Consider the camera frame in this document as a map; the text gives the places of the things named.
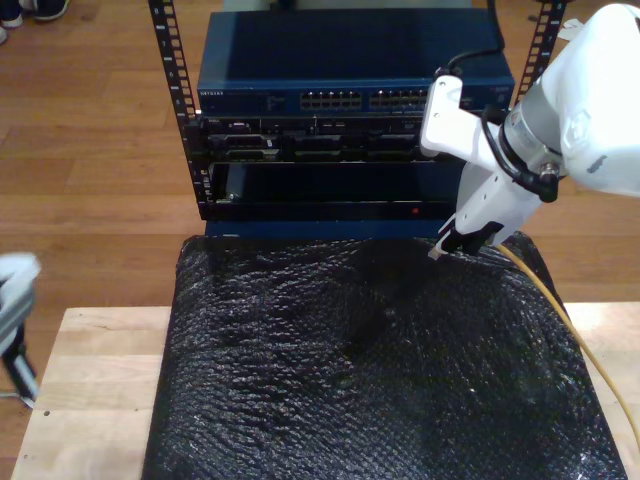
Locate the short black wrist cable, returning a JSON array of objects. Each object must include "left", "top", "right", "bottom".
[{"left": 480, "top": 105, "right": 561, "bottom": 204}]

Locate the person's dark shoe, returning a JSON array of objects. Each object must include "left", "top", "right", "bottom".
[{"left": 33, "top": 0, "right": 71, "bottom": 21}]

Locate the crumpled white paper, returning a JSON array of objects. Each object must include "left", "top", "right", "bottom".
[{"left": 557, "top": 18, "right": 584, "bottom": 42}]

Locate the black bubble mat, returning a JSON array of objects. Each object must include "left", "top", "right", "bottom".
[{"left": 141, "top": 230, "right": 629, "bottom": 480}]

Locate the black perforated rack post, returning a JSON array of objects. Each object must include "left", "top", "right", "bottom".
[
  {"left": 509, "top": 0, "right": 570, "bottom": 111},
  {"left": 148, "top": 0, "right": 211, "bottom": 221}
]

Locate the yellow network cable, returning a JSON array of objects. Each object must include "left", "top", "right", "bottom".
[{"left": 428, "top": 242, "right": 640, "bottom": 444}]

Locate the black rack server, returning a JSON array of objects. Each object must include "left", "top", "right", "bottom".
[{"left": 182, "top": 113, "right": 506, "bottom": 164}]

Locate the dark blue rack base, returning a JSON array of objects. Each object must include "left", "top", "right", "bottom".
[{"left": 205, "top": 217, "right": 451, "bottom": 240}]

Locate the blue network switch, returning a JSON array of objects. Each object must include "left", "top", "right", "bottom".
[{"left": 196, "top": 8, "right": 516, "bottom": 117}]

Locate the black rack shelf tray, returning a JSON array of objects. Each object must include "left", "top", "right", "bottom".
[{"left": 199, "top": 159, "right": 464, "bottom": 221}]

